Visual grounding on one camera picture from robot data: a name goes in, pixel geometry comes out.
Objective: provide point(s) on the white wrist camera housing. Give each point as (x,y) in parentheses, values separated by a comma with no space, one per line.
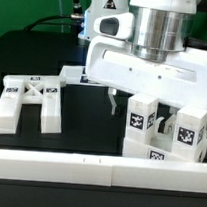
(118,26)

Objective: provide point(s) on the white chair seat part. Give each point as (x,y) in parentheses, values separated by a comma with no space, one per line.
(159,147)

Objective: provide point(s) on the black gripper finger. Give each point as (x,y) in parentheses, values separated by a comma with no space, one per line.
(169,123)
(115,107)

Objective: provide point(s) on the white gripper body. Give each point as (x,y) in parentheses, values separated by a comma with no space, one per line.
(178,81)

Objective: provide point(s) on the white front rail barrier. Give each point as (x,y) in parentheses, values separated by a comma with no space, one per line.
(103,171)

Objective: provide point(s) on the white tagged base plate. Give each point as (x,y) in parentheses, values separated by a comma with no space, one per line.
(76,75)

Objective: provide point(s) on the white chair back frame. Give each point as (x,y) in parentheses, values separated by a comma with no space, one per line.
(36,90)

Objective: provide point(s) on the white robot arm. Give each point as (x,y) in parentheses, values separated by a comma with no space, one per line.
(143,46)

